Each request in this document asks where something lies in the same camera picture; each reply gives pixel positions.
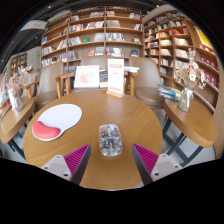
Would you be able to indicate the white framed picture, red print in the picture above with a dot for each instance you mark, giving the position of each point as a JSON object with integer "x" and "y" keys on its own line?
{"x": 86, "y": 76}

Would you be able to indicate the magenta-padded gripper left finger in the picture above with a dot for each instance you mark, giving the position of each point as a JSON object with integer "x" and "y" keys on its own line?
{"x": 56, "y": 166}

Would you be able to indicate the stack of blue books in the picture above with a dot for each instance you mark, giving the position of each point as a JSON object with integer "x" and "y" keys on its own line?
{"x": 169, "y": 92}

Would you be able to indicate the round wooden side table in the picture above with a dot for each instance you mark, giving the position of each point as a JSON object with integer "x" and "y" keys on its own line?
{"x": 191, "y": 123}
{"x": 15, "y": 121}

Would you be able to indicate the small distant wooden bookshelf unit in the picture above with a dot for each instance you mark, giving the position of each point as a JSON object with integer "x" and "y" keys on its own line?
{"x": 18, "y": 63}

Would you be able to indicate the tall curved wooden bookshelf unit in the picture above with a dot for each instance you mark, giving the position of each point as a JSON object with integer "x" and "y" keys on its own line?
{"x": 180, "y": 50}

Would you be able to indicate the transparent computer mouse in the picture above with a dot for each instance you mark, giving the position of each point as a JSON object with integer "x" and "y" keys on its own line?
{"x": 110, "y": 140}

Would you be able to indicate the dark book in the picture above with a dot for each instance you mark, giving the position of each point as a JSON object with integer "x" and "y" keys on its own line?
{"x": 103, "y": 79}

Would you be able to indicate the brown padded wooden armchair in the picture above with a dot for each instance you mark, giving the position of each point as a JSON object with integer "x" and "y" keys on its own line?
{"x": 48, "y": 83}
{"x": 146, "y": 83}
{"x": 95, "y": 60}

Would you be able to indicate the white and orange standing sign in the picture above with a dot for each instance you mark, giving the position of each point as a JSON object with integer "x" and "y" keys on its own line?
{"x": 115, "y": 78}

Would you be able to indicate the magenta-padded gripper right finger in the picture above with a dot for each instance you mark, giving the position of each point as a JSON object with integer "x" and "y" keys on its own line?
{"x": 166, "y": 166}

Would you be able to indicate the light blue flat books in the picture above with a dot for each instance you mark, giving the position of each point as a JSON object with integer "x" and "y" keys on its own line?
{"x": 131, "y": 69}

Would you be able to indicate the glass vase with dried flowers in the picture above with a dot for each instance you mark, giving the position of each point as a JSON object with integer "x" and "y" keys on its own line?
{"x": 185, "y": 100}
{"x": 16, "y": 100}

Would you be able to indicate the wide wooden bookshelf unit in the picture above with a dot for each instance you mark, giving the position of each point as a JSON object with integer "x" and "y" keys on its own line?
{"x": 90, "y": 33}

